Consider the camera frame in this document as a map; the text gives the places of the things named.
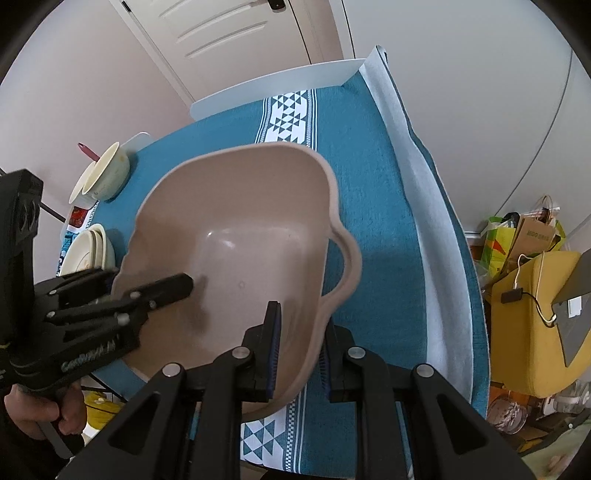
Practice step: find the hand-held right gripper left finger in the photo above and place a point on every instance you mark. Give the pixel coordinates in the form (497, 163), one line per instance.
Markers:
(274, 350)

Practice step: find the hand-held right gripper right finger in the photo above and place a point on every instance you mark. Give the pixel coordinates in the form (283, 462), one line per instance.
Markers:
(326, 369)

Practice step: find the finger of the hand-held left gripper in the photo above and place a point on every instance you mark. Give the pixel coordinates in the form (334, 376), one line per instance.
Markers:
(78, 284)
(166, 288)

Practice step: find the gold-print white plate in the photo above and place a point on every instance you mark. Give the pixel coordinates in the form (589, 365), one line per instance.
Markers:
(79, 257)

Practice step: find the plain white plate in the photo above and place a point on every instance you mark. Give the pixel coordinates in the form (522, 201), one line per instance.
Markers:
(111, 251)

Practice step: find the white straight-sided bowl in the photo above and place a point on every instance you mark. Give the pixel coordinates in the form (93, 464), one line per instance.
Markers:
(94, 175)

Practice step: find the cream round bowl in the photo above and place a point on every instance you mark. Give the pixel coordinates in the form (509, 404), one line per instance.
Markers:
(122, 177)

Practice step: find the beige square plastic basin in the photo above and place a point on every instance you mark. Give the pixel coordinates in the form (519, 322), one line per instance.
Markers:
(258, 217)

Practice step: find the person's left hand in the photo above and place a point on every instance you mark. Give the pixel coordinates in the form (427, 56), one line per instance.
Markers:
(32, 408)

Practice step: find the yellow plastic object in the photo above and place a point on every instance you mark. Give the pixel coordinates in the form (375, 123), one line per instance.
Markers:
(104, 408)

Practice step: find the white plastic tray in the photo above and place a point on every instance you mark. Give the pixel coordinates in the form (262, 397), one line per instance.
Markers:
(137, 142)

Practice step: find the clear glass jar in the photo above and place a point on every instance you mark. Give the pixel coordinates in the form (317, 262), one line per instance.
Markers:
(507, 413)

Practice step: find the teal patterned tablecloth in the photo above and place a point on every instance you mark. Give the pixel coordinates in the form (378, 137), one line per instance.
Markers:
(383, 184)

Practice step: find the black charger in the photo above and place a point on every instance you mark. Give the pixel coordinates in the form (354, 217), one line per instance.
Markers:
(512, 296)

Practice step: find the yellow stool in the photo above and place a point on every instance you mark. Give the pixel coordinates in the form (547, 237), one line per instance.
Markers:
(526, 346)

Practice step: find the green yellow shopping bag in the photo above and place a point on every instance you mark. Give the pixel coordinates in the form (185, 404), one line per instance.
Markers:
(496, 249)

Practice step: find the white foam board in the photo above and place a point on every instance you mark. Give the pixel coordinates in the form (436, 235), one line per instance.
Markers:
(277, 87)

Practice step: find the clear plastic bottle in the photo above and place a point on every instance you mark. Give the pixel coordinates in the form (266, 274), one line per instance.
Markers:
(565, 399)

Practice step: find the brown paper bag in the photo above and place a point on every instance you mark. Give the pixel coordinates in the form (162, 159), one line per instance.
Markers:
(535, 237)

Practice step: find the grey flat panel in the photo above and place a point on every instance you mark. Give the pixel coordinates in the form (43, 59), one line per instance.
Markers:
(575, 334)

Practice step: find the white panelled door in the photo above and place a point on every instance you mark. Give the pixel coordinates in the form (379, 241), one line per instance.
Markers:
(231, 27)

